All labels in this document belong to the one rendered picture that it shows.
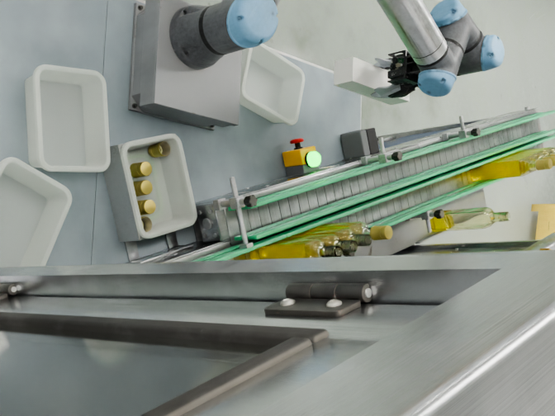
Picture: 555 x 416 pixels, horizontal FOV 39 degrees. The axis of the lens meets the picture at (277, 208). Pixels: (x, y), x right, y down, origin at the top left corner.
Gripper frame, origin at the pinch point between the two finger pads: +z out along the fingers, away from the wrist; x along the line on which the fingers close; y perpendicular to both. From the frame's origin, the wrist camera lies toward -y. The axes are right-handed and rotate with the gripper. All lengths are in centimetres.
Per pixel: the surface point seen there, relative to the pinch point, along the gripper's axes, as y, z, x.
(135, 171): 52, 30, 28
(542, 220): -307, 103, -1
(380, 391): 134, -102, 61
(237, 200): 36, 12, 34
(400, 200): -41, 21, 24
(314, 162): -3.7, 24.2, 17.8
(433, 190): -59, 22, 19
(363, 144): -27.9, 25.9, 8.2
